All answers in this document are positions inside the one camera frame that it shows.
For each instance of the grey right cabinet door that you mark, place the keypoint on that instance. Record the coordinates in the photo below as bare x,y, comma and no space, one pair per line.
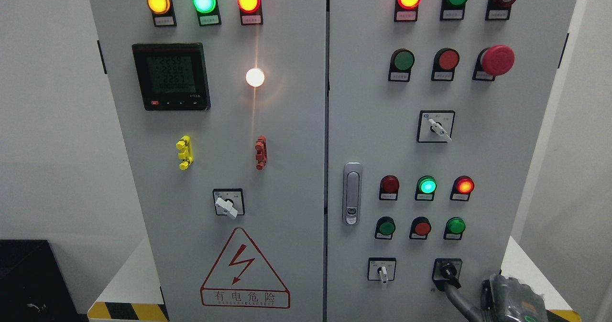
374,122

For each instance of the white-handled selector switch left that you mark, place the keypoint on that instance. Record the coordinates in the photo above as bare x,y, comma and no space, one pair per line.
229,202

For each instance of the red electric hazard warning sticker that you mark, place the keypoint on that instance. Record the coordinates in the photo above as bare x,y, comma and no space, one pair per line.
243,277

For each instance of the red lit indicator right door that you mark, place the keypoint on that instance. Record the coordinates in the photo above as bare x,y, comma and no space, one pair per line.
406,11

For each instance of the red emergency stop mushroom button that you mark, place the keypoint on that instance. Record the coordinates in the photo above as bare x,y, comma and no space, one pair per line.
493,61

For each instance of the black knob selector switch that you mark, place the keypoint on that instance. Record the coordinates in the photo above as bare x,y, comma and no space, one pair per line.
446,271

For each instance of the green indicator lower right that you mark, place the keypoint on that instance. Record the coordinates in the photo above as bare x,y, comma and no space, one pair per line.
454,229

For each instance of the white-handled selector switch upper right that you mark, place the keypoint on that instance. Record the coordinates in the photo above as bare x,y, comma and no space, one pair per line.
435,126

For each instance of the dark red buzzer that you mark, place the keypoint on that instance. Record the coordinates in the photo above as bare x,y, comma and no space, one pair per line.
499,9

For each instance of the red terminal connector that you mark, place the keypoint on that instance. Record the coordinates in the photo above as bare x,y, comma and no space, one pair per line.
261,152

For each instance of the green lit indicator light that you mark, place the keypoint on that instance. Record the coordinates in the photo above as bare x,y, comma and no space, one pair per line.
208,12

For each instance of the black digital power meter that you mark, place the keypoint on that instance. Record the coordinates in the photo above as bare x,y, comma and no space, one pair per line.
172,76

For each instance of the yellow indicator light top left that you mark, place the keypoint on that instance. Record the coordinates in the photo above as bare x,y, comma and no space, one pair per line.
162,12

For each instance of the red push button lower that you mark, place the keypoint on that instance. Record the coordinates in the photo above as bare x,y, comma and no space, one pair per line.
420,228

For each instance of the yellow terminal connector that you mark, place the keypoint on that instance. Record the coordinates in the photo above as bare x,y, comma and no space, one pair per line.
184,147

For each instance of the green indicator top right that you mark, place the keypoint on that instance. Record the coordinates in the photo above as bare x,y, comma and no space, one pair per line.
452,10

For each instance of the red push button upper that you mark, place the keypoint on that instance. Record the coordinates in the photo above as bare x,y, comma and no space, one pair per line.
444,64

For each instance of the green push button lower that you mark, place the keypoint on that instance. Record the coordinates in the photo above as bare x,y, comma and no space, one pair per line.
385,228

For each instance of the white-handled selector switch bottom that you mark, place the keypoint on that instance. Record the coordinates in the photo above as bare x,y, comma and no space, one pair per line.
381,269

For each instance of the green push button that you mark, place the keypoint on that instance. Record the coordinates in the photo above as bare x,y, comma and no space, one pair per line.
401,63
385,228

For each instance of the dark red indicator left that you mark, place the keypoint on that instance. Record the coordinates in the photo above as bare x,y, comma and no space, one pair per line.
389,188

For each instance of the red indicator right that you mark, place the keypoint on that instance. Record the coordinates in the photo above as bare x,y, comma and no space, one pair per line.
462,188

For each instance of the white-handled selector switch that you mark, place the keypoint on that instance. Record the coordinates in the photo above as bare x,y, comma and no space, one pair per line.
435,126
229,202
381,269

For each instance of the green lit indicator middle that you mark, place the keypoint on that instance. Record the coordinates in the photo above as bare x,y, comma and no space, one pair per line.
425,189

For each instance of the green push button upper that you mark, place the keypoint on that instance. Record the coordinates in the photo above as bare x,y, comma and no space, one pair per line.
401,63

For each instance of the red push button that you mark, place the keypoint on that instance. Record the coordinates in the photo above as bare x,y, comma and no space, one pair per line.
420,228
444,64

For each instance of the white glowing lamp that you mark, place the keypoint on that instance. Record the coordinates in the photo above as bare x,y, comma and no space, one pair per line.
255,77

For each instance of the black box lower left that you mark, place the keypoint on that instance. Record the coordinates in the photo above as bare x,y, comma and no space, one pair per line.
32,288

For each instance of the red-rimmed amber indicator light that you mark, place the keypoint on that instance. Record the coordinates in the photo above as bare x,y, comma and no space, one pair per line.
250,11

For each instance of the grey cabinet door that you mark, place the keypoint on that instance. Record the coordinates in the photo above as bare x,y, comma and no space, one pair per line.
283,203
374,122

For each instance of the chrome door handle lock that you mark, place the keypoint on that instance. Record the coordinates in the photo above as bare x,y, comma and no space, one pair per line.
351,192

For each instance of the grey left cabinet door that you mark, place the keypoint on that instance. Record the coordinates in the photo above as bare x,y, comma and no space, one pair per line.
283,203

